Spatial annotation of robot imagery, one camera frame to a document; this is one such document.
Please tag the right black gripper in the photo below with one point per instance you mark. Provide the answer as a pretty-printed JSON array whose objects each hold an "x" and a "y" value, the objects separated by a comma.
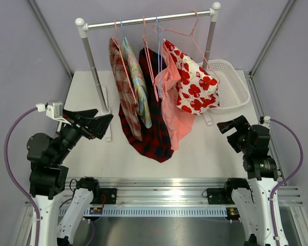
[{"x": 240, "y": 122}]

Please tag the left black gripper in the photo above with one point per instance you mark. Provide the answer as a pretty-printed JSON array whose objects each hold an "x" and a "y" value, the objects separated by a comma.
[{"x": 96, "y": 127}]

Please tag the red white checked skirt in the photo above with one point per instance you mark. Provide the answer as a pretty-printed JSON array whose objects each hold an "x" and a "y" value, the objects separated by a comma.
[{"x": 128, "y": 116}]

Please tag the red poppy print skirt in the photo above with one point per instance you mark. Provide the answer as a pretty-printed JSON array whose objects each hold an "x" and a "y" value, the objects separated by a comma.
[{"x": 197, "y": 89}]

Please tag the pastel floral skirt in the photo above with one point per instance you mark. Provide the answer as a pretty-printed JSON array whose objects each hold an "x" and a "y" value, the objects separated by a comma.
[{"x": 138, "y": 82}]

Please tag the salmon pink skirt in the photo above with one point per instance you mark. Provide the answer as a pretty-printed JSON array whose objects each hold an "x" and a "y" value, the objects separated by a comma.
[{"x": 178, "y": 122}]

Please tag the red black plaid skirt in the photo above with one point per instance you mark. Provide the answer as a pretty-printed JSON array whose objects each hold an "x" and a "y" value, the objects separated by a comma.
[{"x": 156, "y": 142}]

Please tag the blue wire hanger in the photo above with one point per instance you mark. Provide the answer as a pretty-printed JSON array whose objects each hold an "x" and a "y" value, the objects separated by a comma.
[
  {"x": 160, "y": 58},
  {"x": 123, "y": 32}
]

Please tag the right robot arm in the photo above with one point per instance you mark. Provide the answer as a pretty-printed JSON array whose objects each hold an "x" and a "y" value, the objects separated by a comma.
[{"x": 256, "y": 196}]

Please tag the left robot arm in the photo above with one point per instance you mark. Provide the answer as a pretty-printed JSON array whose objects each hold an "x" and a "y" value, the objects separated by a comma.
[{"x": 48, "y": 176}]

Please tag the white plastic basket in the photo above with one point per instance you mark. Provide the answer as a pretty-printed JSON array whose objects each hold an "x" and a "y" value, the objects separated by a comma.
[{"x": 233, "y": 92}]

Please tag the white metal clothes rack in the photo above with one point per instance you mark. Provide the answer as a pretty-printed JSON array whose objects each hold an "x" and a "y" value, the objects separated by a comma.
[{"x": 84, "y": 28}]

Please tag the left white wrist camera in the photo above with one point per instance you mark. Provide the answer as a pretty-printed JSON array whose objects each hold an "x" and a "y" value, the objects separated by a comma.
[{"x": 53, "y": 110}]

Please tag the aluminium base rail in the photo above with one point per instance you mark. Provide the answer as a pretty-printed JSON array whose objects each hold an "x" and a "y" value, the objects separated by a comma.
[{"x": 161, "y": 192}]

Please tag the white slotted cable duct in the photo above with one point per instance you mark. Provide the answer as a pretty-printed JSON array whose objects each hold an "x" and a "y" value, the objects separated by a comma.
[{"x": 156, "y": 212}]

